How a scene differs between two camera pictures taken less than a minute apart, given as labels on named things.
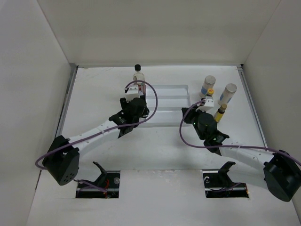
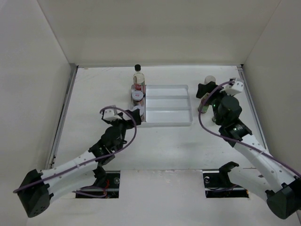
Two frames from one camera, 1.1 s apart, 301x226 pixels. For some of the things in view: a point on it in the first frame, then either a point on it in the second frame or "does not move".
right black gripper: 191,112 → 203,89
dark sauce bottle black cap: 139,76 does not move
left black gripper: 125,104 → 129,123
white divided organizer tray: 171,99 does not move
